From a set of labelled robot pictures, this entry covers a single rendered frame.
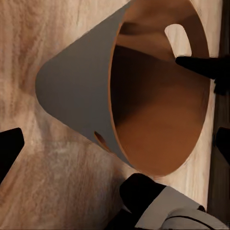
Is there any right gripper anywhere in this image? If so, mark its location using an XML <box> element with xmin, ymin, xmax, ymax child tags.
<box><xmin>176</xmin><ymin>55</ymin><xmax>230</xmax><ymax>95</ymax></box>

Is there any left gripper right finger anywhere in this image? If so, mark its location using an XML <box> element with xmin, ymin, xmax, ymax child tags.
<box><xmin>215</xmin><ymin>127</ymin><xmax>230</xmax><ymax>165</ymax></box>

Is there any trash can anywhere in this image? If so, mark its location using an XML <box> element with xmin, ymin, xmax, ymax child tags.
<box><xmin>35</xmin><ymin>0</ymin><xmax>211</xmax><ymax>178</ymax></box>

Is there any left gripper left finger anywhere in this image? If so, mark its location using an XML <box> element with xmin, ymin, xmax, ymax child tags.
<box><xmin>0</xmin><ymin>128</ymin><xmax>24</xmax><ymax>184</ymax></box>

